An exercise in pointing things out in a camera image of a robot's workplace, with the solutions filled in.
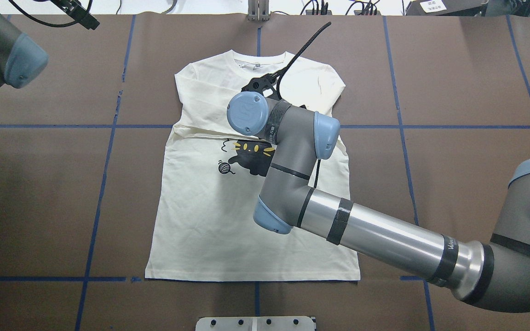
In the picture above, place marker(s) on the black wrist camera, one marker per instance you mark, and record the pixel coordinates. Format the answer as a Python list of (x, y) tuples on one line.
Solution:
[(263, 83), (77, 12)]

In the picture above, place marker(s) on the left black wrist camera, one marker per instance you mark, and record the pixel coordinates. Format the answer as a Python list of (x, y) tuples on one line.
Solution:
[(77, 12)]

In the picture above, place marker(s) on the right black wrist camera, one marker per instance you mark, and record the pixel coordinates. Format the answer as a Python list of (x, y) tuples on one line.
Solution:
[(263, 83)]

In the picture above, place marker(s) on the cream long-sleeve cat shirt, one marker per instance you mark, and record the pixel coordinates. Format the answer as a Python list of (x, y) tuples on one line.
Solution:
[(211, 178)]

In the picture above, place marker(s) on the white mounting base plate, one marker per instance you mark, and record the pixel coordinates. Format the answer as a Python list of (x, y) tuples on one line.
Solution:
[(257, 323)]

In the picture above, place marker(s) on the aluminium frame post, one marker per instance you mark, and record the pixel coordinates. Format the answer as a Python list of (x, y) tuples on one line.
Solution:
[(259, 10)]

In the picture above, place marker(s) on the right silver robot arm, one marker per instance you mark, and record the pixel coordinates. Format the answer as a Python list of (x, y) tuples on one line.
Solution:
[(494, 276)]

